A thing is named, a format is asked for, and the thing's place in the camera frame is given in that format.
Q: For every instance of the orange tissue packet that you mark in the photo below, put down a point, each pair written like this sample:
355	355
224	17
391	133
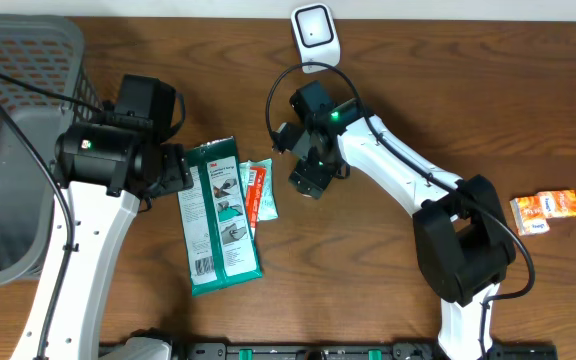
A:
529	216

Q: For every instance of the white barcode scanner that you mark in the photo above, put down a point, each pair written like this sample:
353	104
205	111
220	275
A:
315	36

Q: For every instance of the grey plastic mesh basket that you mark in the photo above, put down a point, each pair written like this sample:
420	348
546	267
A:
44	91

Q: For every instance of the green 3M gloves package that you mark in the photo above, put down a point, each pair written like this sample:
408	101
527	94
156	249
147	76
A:
220	248

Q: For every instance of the teal and orange sachet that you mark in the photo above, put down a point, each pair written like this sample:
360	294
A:
257	183

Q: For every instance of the small orange box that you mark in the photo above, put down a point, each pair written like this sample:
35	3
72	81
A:
558	204

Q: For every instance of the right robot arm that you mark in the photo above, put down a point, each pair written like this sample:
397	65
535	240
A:
463	244

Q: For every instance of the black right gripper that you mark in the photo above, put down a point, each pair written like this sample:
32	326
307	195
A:
309	182

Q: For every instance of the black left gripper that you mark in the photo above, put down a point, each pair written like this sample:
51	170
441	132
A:
181	175

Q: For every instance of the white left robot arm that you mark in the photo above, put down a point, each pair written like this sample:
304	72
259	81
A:
103	173

